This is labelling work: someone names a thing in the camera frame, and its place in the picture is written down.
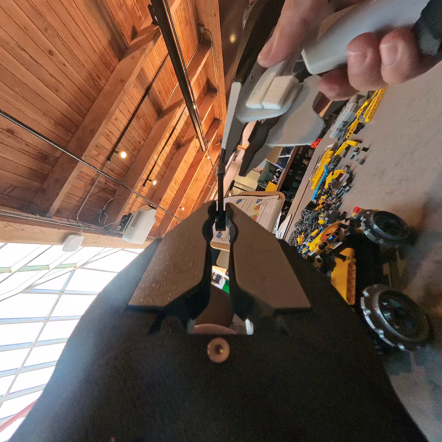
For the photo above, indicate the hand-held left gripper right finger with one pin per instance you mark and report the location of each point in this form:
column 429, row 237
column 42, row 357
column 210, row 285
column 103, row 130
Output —
column 269, row 272

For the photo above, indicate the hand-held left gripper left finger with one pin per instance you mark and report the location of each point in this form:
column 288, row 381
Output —
column 172, row 269

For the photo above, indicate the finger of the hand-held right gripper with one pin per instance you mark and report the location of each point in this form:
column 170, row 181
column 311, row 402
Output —
column 257, row 148
column 229, row 121

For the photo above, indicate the black axle rod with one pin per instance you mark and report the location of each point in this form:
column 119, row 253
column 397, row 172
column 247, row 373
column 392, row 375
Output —
column 220, row 193

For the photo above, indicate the yellow toy vehicle model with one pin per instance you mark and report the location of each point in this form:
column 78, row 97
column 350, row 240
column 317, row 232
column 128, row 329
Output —
column 342, row 269

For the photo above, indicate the grey desk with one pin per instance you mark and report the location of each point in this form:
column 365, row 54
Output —
column 407, row 155

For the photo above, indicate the person's right hand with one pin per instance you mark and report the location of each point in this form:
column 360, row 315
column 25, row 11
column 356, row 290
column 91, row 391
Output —
column 397, row 55

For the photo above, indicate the white stand base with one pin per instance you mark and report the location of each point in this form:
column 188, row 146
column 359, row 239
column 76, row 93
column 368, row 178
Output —
column 281, row 228

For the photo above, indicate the wooden document stand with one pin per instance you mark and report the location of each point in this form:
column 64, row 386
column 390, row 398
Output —
column 281, row 200

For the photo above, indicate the printed instruction sheet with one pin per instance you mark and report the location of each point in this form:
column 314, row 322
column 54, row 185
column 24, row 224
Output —
column 259, row 210

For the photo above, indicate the blue brick separator tool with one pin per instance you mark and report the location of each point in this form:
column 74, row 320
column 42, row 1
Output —
column 320, row 174

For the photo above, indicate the group of yellow beams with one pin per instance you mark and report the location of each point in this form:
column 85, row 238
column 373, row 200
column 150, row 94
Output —
column 373, row 107

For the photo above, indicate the grey battery box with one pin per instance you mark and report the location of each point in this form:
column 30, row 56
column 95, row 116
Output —
column 345, row 117

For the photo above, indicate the large window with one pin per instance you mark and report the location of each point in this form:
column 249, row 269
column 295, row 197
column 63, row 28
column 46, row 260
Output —
column 34, row 310

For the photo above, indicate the white wall unit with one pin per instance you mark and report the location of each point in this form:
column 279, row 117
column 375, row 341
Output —
column 141, row 224

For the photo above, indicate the black ceiling track rail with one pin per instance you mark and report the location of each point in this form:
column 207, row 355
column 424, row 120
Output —
column 179, row 69

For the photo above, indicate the small white wall box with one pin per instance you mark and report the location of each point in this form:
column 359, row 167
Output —
column 73, row 242

